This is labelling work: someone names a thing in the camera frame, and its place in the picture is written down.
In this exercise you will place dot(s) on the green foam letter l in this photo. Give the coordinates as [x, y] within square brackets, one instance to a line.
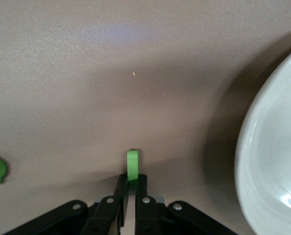
[132, 164]

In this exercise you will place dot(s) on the beige round plate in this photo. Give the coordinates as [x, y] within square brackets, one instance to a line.
[272, 159]

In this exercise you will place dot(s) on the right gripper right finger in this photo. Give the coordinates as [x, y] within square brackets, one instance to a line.
[147, 218]

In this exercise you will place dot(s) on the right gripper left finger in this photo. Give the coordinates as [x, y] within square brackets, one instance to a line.
[103, 215]

